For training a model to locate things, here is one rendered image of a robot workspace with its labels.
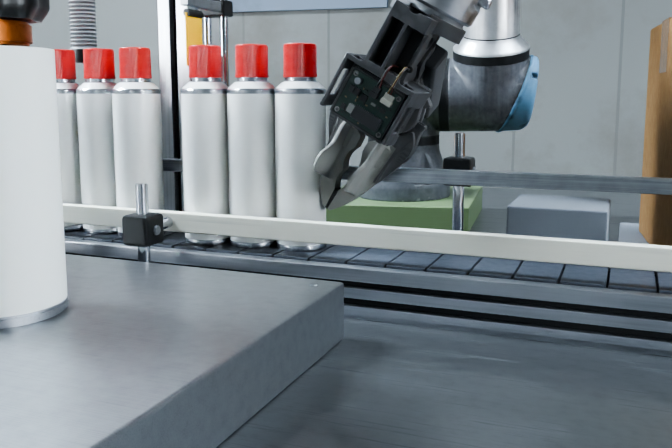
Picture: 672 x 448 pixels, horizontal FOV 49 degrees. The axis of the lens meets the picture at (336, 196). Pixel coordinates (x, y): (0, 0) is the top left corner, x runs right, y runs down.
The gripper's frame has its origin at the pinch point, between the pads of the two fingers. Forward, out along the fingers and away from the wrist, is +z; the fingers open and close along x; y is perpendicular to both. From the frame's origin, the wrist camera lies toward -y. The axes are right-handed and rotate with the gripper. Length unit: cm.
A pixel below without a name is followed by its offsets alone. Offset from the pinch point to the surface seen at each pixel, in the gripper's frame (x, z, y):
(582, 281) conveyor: 23.4, -7.2, 4.1
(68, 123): -30.6, 9.8, 2.0
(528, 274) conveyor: 19.5, -4.9, 3.3
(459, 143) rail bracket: 6.6, -9.6, -8.4
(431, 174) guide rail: 6.7, -6.5, -2.6
